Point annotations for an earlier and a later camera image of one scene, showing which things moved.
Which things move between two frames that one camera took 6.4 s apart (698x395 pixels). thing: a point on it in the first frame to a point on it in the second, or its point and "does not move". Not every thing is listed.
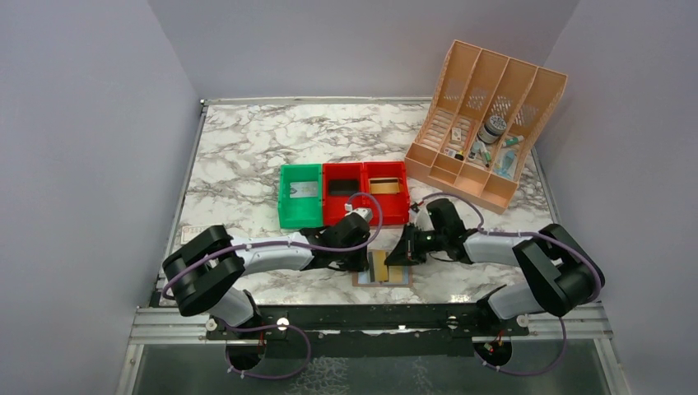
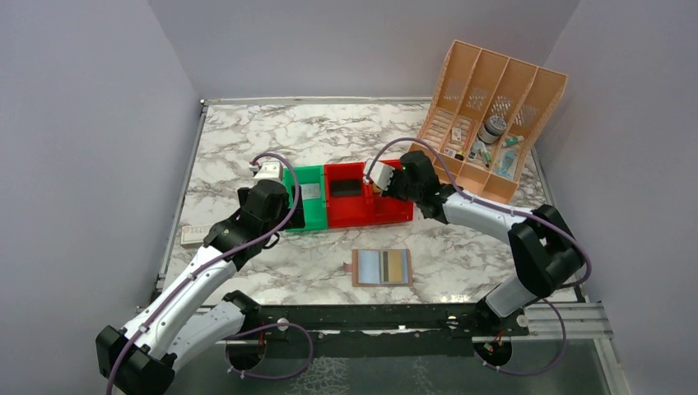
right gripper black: (406, 252) to (390, 191)
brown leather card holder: (379, 274) does not move
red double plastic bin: (381, 187) does not move
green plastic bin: (300, 199) does not move
